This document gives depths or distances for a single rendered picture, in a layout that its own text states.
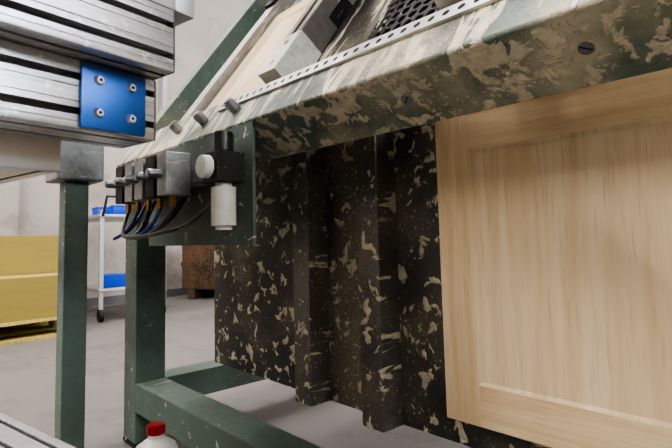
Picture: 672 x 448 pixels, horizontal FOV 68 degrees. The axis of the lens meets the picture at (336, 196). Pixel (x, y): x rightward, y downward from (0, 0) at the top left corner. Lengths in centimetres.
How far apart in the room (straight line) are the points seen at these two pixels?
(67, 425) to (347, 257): 87
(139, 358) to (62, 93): 104
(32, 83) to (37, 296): 301
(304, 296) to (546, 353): 55
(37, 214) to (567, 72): 470
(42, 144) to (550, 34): 66
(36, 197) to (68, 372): 357
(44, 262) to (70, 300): 251
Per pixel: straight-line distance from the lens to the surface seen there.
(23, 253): 398
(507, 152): 89
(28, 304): 364
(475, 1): 73
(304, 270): 118
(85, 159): 151
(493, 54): 66
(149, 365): 162
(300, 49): 111
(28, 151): 78
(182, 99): 172
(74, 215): 152
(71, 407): 158
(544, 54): 65
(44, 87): 70
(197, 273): 526
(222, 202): 96
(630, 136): 82
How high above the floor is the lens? 58
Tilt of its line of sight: 5 degrees up
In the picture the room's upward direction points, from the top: 1 degrees counter-clockwise
